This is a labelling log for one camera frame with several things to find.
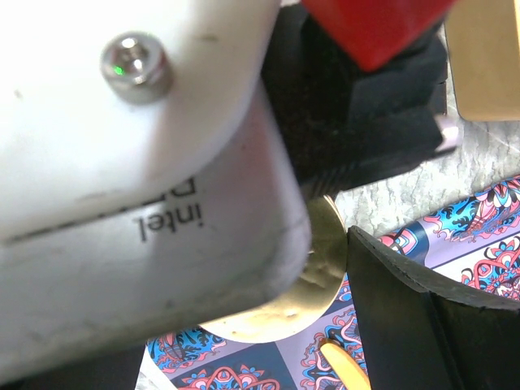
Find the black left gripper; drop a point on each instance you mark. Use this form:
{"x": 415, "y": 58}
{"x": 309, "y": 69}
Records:
{"x": 344, "y": 127}

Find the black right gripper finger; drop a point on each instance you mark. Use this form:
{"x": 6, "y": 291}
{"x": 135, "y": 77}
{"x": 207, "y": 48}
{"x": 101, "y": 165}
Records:
{"x": 422, "y": 330}

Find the gold round jar lid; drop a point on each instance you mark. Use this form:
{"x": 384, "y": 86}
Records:
{"x": 311, "y": 294}

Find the gold tin colourful jelly candies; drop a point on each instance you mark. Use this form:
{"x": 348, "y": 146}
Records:
{"x": 483, "y": 50}

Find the gold knife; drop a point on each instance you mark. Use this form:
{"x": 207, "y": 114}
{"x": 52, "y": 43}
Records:
{"x": 352, "y": 376}

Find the patterned blue placemat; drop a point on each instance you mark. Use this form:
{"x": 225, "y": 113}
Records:
{"x": 474, "y": 241}

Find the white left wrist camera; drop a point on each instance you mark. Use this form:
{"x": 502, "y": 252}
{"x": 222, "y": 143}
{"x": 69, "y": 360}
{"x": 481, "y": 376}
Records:
{"x": 145, "y": 187}

